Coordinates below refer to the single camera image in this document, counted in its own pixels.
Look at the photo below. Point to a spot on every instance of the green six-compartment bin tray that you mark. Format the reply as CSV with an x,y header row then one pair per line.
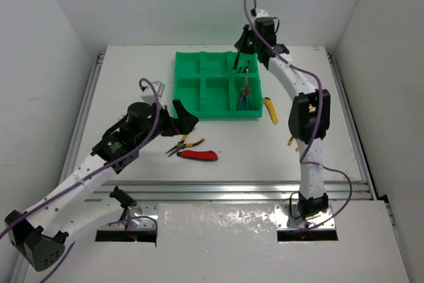
x,y
209,87

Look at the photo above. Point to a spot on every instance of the blue red handle screwdriver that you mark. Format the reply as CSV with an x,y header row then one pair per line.
x,y
243,100

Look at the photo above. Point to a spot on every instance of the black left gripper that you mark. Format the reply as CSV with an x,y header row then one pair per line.
x,y
173,121

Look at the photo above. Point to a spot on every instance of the yellow black utility knife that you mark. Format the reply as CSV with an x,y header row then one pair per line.
x,y
271,110

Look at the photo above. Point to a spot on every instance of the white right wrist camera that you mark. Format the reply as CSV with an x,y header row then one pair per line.
x,y
259,13

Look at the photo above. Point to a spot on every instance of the aluminium front rail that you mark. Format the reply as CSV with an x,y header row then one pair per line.
x,y
141,201

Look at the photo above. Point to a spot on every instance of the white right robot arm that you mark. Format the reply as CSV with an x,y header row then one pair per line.
x,y
309,117

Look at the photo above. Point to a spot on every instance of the yellow handle needle-nose pliers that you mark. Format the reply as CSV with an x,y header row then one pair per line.
x,y
182,144

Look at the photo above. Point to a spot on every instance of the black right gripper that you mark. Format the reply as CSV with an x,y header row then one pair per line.
x,y
241,44

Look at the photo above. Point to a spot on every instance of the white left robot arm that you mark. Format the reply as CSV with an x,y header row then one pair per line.
x,y
44,231

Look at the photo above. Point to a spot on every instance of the red black utility knife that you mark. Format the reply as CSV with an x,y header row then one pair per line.
x,y
204,156

